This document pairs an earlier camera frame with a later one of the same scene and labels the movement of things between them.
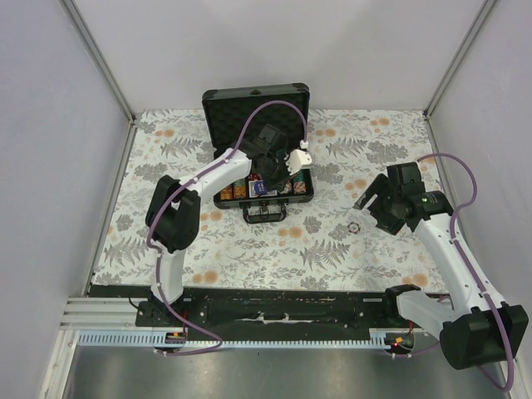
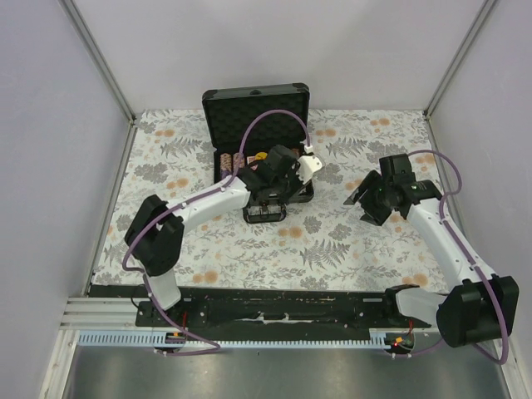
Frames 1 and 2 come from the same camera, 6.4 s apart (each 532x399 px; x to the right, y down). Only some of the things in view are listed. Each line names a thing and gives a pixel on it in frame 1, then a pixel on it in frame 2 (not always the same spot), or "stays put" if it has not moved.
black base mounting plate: [258, 309] stays put
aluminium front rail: [103, 314] stays put
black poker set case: [232, 118] stays put
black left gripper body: [276, 172] → [286, 187]
